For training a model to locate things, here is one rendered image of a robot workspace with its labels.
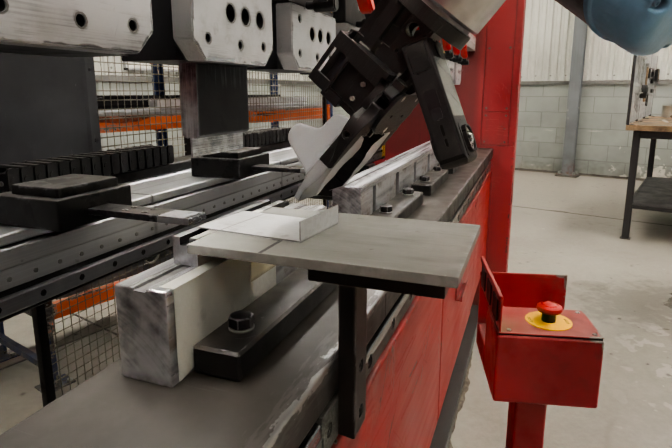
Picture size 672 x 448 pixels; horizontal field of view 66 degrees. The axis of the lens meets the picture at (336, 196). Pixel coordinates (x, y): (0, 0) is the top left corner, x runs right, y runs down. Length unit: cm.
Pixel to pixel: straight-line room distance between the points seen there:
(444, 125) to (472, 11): 9
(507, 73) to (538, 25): 550
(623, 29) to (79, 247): 67
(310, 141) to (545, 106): 761
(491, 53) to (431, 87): 221
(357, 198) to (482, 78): 175
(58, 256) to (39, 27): 44
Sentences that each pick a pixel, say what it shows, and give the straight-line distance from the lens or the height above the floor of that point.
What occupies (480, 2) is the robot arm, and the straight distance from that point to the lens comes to 45.
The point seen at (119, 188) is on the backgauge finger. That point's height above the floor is 102.
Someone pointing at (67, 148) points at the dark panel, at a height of 104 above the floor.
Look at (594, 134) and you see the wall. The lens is 793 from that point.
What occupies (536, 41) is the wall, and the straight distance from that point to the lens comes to 811.
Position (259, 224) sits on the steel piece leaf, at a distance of 58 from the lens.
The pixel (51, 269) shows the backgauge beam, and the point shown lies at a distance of 76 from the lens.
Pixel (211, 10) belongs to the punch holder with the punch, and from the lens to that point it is 51.
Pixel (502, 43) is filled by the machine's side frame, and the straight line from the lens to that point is 266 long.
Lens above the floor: 115
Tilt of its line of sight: 11 degrees down
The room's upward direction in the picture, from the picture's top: straight up
